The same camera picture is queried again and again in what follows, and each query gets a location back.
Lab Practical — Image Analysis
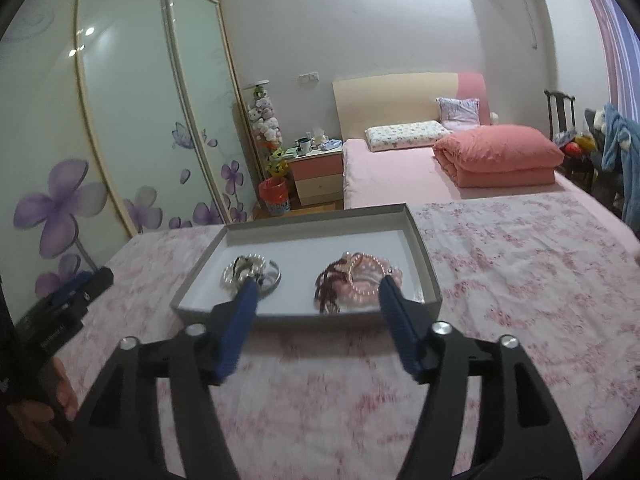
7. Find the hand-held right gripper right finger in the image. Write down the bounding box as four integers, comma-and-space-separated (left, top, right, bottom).
377, 276, 583, 480

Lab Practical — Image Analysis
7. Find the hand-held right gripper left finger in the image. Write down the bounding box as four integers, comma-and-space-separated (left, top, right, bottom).
57, 276, 261, 480

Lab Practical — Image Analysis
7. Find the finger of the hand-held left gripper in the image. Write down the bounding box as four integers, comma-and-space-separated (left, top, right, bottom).
47, 271, 96, 309
75, 267, 115, 307

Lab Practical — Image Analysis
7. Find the small pearl bracelet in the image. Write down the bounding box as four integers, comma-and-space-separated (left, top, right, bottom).
347, 255, 392, 297

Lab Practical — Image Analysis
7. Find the pink bead bracelet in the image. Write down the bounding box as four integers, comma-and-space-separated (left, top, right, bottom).
344, 255, 404, 307

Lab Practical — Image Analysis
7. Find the pearl bead bracelet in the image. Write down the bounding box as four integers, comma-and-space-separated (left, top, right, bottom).
222, 254, 266, 287

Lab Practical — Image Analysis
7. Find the silver bangle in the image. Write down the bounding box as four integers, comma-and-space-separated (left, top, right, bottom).
221, 255, 282, 294

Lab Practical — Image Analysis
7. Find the dark red bead bracelet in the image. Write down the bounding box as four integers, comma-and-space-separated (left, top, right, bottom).
312, 255, 356, 316

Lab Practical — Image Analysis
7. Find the grey tray box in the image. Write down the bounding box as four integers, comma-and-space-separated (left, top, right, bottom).
170, 203, 443, 332

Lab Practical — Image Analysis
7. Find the person's left hand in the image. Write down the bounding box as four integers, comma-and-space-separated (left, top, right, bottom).
11, 359, 80, 455

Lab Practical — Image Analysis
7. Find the pink floral tablecloth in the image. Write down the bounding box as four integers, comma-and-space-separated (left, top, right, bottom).
10, 194, 640, 480

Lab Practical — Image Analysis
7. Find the bin with red bag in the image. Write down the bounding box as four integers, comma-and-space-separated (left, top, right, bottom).
257, 176, 291, 217

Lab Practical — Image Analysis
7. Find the pink-sheeted bed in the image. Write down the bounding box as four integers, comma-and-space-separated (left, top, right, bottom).
342, 137, 640, 261

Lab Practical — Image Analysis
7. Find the pink beige nightstand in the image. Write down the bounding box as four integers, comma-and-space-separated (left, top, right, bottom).
289, 147, 346, 206

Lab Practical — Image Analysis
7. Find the floral glass wardrobe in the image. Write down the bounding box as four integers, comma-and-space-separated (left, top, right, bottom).
0, 0, 251, 311

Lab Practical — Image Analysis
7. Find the white patterned pillow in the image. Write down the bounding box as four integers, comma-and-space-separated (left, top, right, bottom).
364, 120, 453, 153

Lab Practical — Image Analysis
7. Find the folded pink quilt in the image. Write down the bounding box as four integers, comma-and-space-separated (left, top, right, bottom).
432, 124, 565, 189

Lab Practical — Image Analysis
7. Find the column of plush toys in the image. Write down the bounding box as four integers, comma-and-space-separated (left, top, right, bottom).
247, 82, 289, 179

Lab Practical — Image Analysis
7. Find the purple floral pillow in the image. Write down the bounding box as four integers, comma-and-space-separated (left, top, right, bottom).
436, 97, 482, 132

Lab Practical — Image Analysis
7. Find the beige pink headboard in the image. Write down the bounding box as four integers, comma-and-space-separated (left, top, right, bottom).
332, 72, 488, 142

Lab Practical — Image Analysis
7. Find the red yellow toy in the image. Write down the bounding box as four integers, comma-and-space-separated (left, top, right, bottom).
562, 135, 599, 159

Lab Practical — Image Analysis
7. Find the dark wooden chair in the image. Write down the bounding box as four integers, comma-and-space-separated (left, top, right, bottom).
544, 89, 597, 192

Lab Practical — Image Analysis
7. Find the blue garment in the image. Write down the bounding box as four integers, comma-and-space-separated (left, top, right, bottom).
600, 102, 640, 226

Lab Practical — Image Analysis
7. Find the grey plush toy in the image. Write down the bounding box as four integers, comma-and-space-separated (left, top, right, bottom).
585, 107, 609, 137

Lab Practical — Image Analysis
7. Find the pink purple curtain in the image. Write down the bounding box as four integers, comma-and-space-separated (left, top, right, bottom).
575, 0, 640, 241

